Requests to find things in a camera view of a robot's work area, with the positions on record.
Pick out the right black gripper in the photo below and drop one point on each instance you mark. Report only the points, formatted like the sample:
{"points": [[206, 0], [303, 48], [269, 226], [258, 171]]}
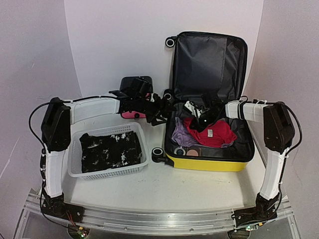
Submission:
{"points": [[198, 127]]}

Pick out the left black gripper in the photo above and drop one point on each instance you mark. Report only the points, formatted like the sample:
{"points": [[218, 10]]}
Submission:
{"points": [[161, 107]]}

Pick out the red t-shirt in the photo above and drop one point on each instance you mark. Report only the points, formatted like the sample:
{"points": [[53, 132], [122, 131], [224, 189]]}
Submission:
{"points": [[218, 135]]}

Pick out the purple garment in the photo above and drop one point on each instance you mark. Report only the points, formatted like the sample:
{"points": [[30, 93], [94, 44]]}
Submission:
{"points": [[181, 136]]}

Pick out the yellow Pikachu hard-shell suitcase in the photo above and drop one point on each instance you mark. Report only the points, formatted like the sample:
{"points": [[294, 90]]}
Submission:
{"points": [[206, 63]]}

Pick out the black white patterned garment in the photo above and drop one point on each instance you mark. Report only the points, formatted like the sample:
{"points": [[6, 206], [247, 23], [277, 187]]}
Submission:
{"points": [[108, 152]]}

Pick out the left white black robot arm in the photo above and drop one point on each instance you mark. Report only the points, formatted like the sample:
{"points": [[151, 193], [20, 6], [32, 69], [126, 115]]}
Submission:
{"points": [[61, 120]]}

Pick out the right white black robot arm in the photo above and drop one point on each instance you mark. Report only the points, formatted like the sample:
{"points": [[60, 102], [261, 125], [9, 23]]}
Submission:
{"points": [[279, 133]]}

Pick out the black pink drawer organizer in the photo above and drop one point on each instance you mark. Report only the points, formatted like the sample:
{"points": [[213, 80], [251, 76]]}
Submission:
{"points": [[136, 87]]}

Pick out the pink powder makeup compact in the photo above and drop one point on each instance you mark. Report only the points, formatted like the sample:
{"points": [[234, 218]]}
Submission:
{"points": [[193, 152]]}

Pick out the white perforated plastic basket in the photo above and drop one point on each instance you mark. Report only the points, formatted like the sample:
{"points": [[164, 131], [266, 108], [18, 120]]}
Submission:
{"points": [[75, 153]]}

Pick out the small green circuit board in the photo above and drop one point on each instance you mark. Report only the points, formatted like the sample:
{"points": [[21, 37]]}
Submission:
{"points": [[79, 234]]}

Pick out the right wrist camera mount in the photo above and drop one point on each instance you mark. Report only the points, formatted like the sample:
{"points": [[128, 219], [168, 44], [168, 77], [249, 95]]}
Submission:
{"points": [[208, 100]]}

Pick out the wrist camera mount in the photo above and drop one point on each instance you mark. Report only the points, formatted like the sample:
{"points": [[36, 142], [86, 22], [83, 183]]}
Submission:
{"points": [[208, 100], [123, 97]]}

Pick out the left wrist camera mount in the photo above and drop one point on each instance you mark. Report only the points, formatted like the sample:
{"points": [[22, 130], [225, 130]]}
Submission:
{"points": [[123, 97]]}

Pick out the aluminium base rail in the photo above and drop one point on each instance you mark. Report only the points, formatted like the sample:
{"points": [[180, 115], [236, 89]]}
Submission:
{"points": [[181, 223]]}

